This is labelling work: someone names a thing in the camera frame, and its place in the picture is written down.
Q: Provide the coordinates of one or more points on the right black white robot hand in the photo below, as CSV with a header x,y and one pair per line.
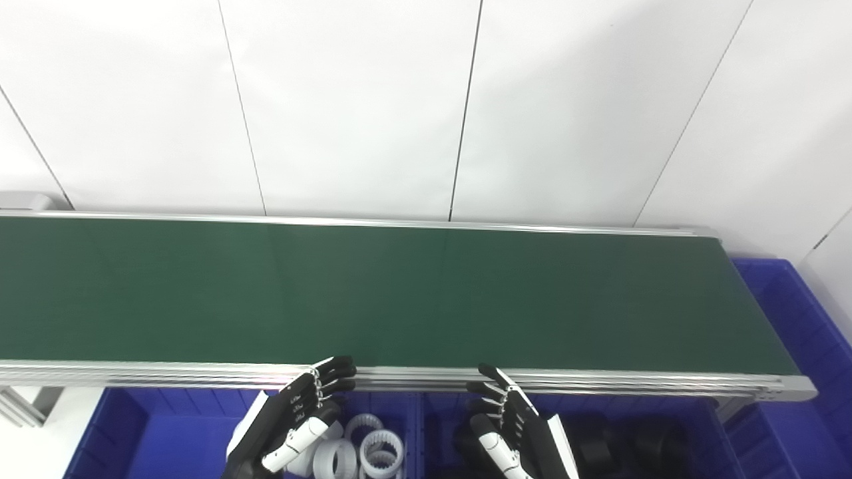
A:
x,y
532,446

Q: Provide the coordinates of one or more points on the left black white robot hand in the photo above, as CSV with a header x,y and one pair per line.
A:
x,y
279,426

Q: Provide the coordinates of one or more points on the black cylindrical part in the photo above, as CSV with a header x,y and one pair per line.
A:
x,y
659,444
591,436
462,442

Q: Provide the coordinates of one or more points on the blue bin with white rings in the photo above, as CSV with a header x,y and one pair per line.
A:
x,y
173,439

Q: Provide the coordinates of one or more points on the green conveyor belt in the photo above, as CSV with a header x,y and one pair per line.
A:
x,y
399,293
166,379

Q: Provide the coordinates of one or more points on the blue bin with black parts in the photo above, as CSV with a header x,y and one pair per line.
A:
x,y
719,452

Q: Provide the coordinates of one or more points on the aluminium conveyor leg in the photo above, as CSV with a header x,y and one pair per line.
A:
x,y
26,406
732,409

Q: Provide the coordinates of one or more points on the empty blue bin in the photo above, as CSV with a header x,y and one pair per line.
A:
x,y
805,399

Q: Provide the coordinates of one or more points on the grey conveyor end housing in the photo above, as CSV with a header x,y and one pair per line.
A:
x,y
26,201

